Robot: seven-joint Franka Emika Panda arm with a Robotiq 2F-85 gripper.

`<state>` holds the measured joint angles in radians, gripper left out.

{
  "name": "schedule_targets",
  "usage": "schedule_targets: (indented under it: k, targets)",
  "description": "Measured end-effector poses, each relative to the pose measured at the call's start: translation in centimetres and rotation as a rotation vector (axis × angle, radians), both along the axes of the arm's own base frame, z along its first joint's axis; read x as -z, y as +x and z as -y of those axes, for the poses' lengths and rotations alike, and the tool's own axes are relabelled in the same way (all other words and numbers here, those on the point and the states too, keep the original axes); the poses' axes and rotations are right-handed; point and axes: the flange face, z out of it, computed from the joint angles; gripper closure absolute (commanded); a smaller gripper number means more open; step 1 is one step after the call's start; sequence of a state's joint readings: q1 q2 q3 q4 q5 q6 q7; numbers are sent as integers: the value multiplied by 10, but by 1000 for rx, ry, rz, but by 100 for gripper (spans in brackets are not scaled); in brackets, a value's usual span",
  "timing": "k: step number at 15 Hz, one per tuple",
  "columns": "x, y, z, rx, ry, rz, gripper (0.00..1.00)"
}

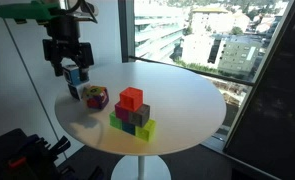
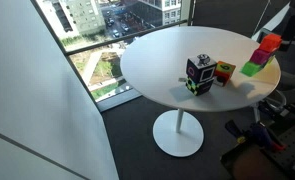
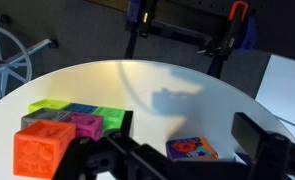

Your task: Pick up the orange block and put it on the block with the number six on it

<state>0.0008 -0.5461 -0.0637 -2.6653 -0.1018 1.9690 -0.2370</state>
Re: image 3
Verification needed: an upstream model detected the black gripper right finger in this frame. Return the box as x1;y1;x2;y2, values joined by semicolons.
231;112;268;160

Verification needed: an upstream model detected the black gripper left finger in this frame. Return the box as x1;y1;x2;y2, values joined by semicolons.
120;111;133;136

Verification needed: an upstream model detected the orange embossed block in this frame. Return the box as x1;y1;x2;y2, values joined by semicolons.
13;120;76;179

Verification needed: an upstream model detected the green translucent block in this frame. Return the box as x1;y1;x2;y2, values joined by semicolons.
93;107;125;131

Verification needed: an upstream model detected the magenta embossed block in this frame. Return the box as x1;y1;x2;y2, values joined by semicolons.
62;112;103;141

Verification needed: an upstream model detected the purple orange picture block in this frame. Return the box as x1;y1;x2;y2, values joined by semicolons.
166;137;219;160

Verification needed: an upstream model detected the blue embossed block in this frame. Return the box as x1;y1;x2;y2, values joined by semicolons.
64;103;97;114

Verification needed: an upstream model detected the grey embossed block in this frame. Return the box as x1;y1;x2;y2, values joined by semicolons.
21;108;69;128

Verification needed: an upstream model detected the yellow-green translucent block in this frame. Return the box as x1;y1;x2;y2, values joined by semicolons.
28;99;70;113

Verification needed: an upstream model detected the round white table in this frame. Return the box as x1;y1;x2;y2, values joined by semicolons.
0;60;293;180

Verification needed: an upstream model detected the blue black bar clamp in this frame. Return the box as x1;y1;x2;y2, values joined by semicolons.
124;0;158;59

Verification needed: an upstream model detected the grey office chair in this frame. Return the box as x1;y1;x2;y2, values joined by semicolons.
0;14;59;99

